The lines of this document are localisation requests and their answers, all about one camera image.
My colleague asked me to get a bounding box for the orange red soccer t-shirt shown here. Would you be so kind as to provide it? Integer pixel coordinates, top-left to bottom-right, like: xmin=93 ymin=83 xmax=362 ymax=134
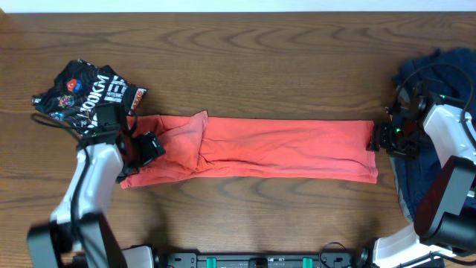
xmin=120 ymin=111 xmax=378 ymax=188

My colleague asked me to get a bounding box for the black printed folded jersey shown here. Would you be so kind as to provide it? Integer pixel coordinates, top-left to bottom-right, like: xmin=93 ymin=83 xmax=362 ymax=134
xmin=31 ymin=59 xmax=147 ymax=135

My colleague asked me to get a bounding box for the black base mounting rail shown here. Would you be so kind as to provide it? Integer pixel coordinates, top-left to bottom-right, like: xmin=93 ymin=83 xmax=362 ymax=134
xmin=152 ymin=242 xmax=372 ymax=268

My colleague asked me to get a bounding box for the navy blue garment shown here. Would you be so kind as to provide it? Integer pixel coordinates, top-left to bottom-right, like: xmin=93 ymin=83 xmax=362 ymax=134
xmin=391 ymin=48 xmax=475 ymax=221

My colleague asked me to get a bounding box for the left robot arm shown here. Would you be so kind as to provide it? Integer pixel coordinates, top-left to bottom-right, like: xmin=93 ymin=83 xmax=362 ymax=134
xmin=27 ymin=103 xmax=165 ymax=267

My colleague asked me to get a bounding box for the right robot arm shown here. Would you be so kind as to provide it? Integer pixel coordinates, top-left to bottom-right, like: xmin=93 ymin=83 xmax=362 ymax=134
xmin=357 ymin=82 xmax=475 ymax=267

